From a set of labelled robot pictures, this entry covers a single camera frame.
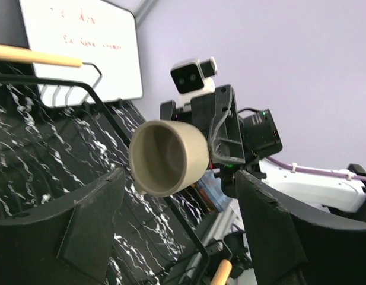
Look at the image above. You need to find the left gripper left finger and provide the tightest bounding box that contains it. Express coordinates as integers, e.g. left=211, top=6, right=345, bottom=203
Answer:
left=0, top=168, right=125, bottom=284

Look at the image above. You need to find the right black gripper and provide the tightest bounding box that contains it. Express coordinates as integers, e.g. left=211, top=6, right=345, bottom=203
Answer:
left=160, top=85, right=246, bottom=165

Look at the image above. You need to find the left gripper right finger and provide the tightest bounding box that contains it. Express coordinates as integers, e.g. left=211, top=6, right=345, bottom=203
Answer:
left=235, top=171, right=366, bottom=284

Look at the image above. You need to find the grey small mug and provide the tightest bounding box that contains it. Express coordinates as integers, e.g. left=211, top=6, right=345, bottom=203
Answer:
left=129, top=120, right=210, bottom=197

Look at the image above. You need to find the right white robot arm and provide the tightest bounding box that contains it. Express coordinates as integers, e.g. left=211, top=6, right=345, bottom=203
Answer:
left=160, top=85, right=366, bottom=222

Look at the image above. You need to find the blue book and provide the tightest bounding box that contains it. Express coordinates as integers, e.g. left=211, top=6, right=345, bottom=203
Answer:
left=193, top=170, right=231, bottom=213

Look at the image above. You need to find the white whiteboard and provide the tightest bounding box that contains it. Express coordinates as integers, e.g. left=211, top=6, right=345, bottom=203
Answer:
left=20, top=0, right=143, bottom=102

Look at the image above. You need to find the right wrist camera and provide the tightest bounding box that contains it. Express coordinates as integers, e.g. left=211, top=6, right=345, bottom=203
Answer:
left=170, top=57, right=218, bottom=107

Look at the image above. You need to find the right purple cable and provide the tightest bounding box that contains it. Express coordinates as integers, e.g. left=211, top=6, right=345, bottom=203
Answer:
left=265, top=156, right=366, bottom=183

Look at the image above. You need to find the black wire dish rack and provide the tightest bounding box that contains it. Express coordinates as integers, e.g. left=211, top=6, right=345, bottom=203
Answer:
left=0, top=43, right=234, bottom=285

